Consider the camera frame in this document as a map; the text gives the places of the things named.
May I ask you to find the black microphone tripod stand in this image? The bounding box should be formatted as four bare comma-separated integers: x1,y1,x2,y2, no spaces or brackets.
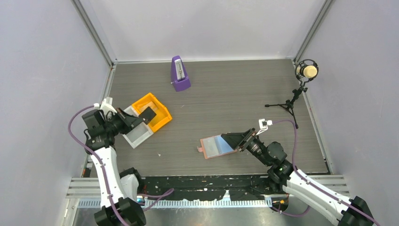
264,81,308,129

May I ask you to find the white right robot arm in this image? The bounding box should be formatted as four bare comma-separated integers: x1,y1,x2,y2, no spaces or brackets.
221,129,378,226

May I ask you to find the orange leather card holder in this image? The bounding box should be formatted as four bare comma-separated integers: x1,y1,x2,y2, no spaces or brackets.
197,135,237,159

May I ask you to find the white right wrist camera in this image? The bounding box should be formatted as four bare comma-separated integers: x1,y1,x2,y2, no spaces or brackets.
256,118,273,136

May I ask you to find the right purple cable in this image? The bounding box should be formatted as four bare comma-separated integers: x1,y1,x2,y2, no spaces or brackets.
271,119,381,226

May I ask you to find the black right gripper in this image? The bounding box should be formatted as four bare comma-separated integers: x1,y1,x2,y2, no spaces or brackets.
221,129,271,167

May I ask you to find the purple metronome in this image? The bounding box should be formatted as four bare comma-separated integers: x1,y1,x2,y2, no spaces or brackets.
170,56,191,92

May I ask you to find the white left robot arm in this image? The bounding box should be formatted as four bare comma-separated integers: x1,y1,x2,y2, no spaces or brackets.
82,104,148,226

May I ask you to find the white plastic bin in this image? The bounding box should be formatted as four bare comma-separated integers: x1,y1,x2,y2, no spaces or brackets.
123,106,153,148

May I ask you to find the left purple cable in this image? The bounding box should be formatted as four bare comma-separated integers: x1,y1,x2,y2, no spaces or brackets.
68,105,175,226

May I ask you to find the card in yellow bin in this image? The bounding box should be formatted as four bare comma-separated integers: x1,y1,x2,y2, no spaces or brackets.
140,101,158,112

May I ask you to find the purple cable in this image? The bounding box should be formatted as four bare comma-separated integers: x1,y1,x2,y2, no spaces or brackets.
68,105,175,226
271,119,381,226

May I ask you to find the beige foam microphone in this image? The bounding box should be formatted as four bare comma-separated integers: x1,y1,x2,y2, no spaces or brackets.
295,59,319,81

